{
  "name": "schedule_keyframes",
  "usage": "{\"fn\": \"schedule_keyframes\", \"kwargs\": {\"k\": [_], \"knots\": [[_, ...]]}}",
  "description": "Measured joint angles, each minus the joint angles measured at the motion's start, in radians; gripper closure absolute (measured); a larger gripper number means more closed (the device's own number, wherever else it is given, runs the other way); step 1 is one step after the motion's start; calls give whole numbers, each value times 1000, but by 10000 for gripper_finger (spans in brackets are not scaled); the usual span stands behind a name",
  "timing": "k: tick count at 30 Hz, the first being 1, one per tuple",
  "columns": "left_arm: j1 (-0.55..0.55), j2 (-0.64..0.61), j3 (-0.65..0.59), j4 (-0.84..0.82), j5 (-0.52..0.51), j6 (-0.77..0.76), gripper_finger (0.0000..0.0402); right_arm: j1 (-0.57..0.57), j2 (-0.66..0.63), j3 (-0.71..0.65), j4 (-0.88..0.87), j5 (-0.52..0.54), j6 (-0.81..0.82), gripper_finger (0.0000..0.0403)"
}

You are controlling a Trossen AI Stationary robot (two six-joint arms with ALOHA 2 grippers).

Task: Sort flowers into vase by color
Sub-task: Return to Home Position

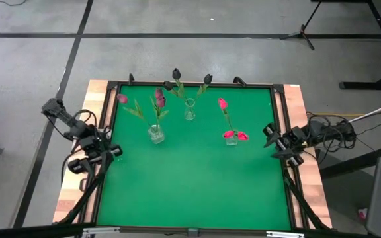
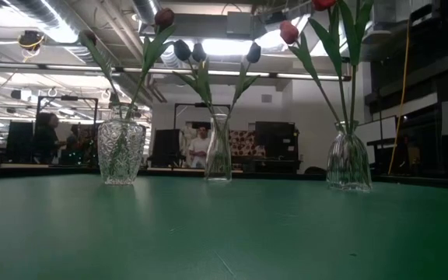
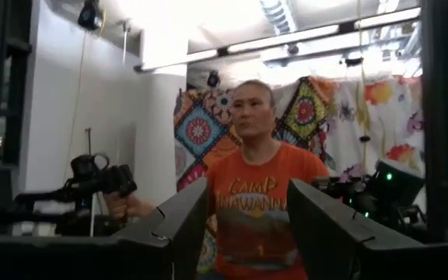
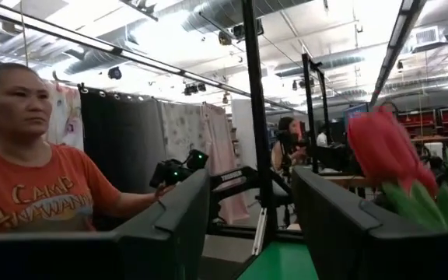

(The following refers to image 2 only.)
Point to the grey ceiling box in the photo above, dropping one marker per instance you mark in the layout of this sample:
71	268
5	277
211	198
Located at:
241	23

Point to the black monitor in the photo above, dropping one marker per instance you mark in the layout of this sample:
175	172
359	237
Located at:
18	136

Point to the black cabinet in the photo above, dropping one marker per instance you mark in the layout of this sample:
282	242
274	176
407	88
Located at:
276	142

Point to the black background rig frame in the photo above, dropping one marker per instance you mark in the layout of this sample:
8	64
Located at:
38	109

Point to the dark red artificial tulip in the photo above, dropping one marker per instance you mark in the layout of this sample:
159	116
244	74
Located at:
88	37
164	17

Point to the ribbed clear glass bell vase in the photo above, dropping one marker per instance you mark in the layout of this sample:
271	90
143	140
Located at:
349	163

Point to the silver ventilation duct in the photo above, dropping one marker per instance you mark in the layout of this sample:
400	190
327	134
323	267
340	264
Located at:
64	27

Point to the LED ceiling tube light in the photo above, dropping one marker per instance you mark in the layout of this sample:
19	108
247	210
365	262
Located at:
294	76
72	67
130	70
224	73

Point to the black upright panel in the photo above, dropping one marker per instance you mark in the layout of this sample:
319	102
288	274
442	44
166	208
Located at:
165	147

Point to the floral patterned panel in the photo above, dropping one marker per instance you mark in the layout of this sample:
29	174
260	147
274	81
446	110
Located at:
247	145

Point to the green table mat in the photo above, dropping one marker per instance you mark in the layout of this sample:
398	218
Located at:
224	233

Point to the black round ceiling device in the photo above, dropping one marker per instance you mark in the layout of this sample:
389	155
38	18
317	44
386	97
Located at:
30	39

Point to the slim clear glass carafe vase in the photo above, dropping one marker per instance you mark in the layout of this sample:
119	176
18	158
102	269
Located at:
219	153

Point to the cut crystal glass vase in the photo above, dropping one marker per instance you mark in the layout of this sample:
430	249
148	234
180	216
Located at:
121	151

